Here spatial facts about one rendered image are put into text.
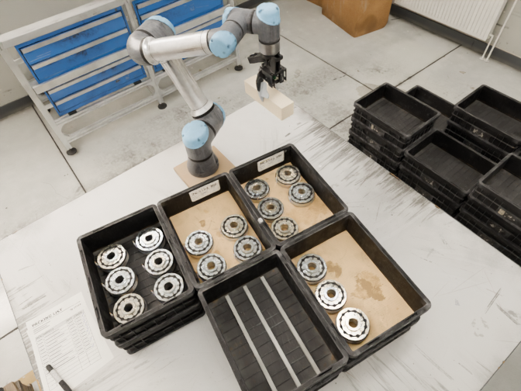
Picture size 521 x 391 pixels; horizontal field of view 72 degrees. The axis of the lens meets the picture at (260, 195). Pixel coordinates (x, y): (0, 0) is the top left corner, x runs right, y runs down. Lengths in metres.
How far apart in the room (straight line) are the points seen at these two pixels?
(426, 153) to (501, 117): 0.49
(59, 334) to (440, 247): 1.48
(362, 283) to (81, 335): 1.02
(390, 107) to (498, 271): 1.23
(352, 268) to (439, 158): 1.23
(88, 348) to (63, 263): 0.39
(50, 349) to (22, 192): 1.80
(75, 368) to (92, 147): 2.07
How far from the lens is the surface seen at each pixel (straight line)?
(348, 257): 1.33
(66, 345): 1.54
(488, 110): 2.63
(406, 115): 2.41
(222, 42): 1.20
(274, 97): 1.46
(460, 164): 2.38
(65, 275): 1.67
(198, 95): 1.63
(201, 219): 1.43
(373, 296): 1.29
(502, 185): 2.22
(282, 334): 1.21
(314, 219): 1.40
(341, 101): 3.23
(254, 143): 1.84
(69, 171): 3.12
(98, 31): 2.91
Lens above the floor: 2.00
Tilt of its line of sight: 53 degrees down
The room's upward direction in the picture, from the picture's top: 6 degrees counter-clockwise
